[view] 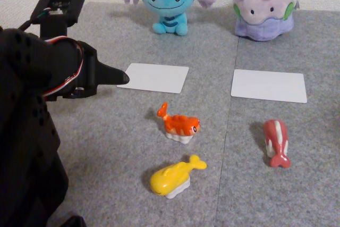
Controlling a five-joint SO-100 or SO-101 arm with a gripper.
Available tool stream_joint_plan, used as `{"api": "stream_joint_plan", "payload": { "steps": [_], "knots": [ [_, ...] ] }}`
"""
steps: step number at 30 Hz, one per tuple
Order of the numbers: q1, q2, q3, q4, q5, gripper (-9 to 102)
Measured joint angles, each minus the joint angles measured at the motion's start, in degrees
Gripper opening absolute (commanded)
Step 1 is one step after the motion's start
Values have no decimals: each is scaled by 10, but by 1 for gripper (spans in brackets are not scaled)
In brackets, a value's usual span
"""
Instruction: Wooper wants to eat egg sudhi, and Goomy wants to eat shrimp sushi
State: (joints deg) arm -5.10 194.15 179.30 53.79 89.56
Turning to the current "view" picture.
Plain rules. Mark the yellow egg sushi toy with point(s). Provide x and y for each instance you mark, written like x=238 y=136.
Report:
x=170 y=176

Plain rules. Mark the orange shrimp sushi toy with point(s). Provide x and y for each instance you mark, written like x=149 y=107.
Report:
x=180 y=126

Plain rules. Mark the purple Goomy plush toy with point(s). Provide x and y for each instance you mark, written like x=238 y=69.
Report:
x=263 y=11

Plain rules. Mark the red tuna sushi toy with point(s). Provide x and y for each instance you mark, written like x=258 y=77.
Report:
x=276 y=139

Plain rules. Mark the white rectangular card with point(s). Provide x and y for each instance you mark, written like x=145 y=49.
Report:
x=268 y=86
x=156 y=78

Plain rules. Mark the gray carpet tile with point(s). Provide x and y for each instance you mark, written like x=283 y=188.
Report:
x=119 y=136
x=305 y=163

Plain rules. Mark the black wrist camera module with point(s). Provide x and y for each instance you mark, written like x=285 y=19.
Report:
x=62 y=6

